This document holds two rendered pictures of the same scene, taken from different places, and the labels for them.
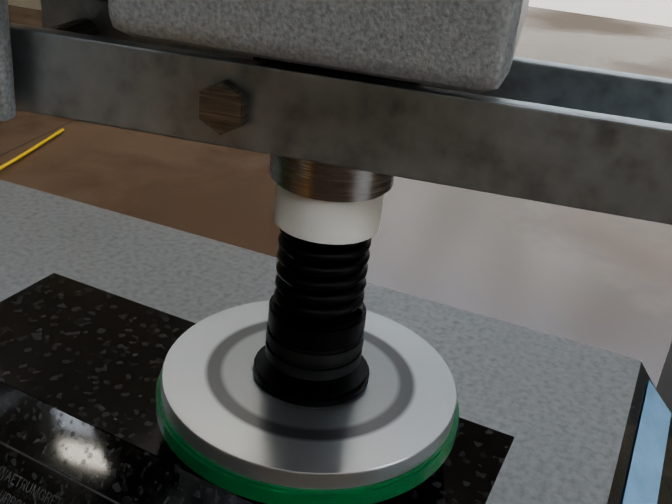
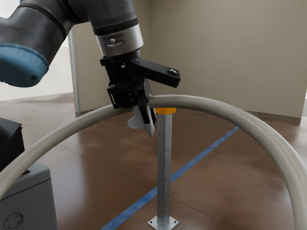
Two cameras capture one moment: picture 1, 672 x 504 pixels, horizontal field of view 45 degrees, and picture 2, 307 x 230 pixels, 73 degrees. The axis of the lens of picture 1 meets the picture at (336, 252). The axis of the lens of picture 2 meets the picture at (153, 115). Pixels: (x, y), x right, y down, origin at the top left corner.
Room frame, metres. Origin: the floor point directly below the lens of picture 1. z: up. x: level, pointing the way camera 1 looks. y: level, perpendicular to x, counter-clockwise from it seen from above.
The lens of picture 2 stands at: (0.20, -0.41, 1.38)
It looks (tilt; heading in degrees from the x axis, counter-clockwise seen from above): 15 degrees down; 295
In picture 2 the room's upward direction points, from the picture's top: straight up
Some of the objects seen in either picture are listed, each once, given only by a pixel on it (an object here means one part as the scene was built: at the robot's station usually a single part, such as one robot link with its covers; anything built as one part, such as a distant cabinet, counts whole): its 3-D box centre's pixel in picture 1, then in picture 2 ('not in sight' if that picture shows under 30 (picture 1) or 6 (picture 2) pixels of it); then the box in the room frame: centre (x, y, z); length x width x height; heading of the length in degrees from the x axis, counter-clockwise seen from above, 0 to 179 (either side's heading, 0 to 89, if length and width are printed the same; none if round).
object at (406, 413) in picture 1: (310, 379); not in sight; (0.49, 0.01, 0.91); 0.21 x 0.21 x 0.01
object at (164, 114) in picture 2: not in sight; (164, 167); (0.77, -1.82, 0.54); 0.20 x 0.20 x 1.09; 72
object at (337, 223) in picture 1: (329, 196); not in sight; (0.49, 0.01, 1.06); 0.07 x 0.07 x 0.04
